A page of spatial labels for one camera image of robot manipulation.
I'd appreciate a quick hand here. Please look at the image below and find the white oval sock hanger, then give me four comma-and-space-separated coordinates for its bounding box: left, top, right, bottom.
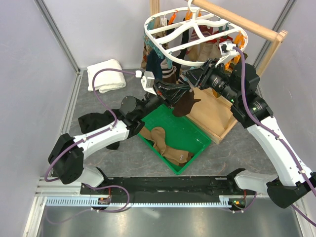
144, 5, 248, 68

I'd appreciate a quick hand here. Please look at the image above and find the grey cable duct strip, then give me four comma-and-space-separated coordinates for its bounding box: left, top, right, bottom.
45, 197, 233, 208

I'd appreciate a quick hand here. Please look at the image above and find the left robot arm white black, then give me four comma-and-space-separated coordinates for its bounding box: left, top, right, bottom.
48, 80, 191, 194

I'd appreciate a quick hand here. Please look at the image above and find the argyle brown orange sock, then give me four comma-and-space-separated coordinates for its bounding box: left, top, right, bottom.
141, 43, 151, 69

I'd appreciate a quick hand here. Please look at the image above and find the olive striped hanging sock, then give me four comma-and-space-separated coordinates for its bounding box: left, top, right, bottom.
211, 64, 235, 101

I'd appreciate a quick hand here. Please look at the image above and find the white folded towel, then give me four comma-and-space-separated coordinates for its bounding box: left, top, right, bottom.
87, 59, 126, 93

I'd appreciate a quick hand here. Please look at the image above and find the wooden rack frame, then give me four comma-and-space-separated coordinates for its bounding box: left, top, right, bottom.
150, 0, 289, 145

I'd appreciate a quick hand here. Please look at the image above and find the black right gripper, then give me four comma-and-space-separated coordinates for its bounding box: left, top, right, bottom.
182, 58, 240, 104

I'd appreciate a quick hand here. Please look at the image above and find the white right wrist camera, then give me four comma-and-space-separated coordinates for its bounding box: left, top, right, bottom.
215, 41, 239, 67

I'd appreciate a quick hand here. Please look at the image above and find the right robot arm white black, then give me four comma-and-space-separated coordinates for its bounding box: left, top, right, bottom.
181, 60, 316, 208

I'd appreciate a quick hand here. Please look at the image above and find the brown striped sock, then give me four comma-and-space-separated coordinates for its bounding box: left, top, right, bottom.
172, 76, 201, 117
160, 59, 177, 84

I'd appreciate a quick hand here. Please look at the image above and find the black cloth pile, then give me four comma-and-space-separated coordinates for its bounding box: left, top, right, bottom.
78, 109, 122, 150

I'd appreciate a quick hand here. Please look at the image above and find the tan sock in bin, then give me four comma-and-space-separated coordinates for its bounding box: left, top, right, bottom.
140, 127, 194, 167

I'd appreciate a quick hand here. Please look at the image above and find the black hanging sock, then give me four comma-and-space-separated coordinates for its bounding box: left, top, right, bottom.
176, 29, 190, 60

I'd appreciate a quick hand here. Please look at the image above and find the green plastic bin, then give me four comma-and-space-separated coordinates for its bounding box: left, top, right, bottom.
139, 105, 211, 175

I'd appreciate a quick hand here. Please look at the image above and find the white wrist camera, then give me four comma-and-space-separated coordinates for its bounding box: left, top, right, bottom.
141, 71, 156, 95
215, 41, 239, 67

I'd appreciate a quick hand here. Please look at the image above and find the beige red hanging sock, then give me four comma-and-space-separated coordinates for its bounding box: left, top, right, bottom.
186, 25, 233, 62

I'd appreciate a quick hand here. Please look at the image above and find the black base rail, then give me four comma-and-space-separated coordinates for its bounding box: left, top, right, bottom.
80, 167, 257, 198

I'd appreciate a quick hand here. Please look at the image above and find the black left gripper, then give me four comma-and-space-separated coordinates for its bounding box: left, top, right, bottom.
137, 79, 190, 119

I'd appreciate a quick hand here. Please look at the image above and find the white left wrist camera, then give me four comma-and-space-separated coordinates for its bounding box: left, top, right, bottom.
141, 71, 156, 95

